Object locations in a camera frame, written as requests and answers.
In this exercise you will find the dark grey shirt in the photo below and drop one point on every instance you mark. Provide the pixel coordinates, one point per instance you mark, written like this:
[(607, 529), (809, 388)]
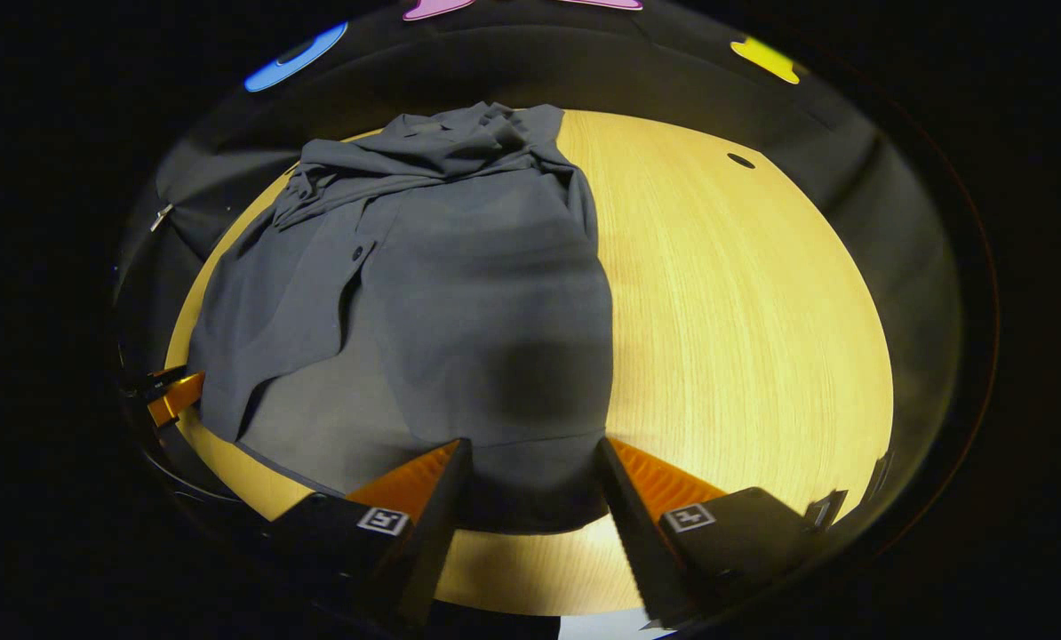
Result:
[(459, 267)]

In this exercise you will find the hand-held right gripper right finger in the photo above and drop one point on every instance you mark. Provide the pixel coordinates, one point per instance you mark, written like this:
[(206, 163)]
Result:
[(642, 542)]

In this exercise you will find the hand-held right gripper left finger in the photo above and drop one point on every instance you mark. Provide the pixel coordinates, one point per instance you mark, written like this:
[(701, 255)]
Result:
[(433, 542)]

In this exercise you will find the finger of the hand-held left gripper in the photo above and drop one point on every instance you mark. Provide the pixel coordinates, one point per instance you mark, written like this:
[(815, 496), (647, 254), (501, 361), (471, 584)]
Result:
[(179, 396)]

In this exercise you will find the black backdrop cloth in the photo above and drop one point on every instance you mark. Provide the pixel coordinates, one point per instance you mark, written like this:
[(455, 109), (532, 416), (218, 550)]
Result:
[(530, 71)]

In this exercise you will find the white cloth clip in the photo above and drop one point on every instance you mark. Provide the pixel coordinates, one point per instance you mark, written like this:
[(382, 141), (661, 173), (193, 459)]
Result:
[(161, 217)]

